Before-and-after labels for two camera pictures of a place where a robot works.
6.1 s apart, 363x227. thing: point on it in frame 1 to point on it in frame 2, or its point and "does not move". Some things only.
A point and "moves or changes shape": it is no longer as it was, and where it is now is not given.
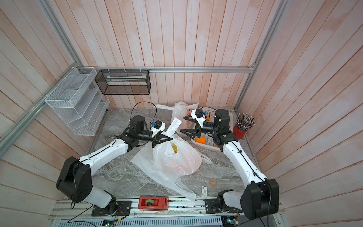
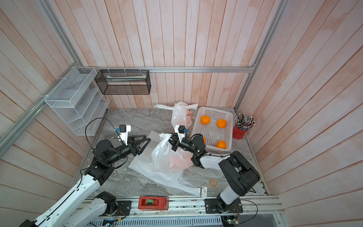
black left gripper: [158, 139] to [137, 150]
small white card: [204, 191] does not move
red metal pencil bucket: [238, 132] does not move
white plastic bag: [176, 156] moves or changes shape
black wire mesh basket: [124, 82] does not move
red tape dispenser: [154, 203] does not move
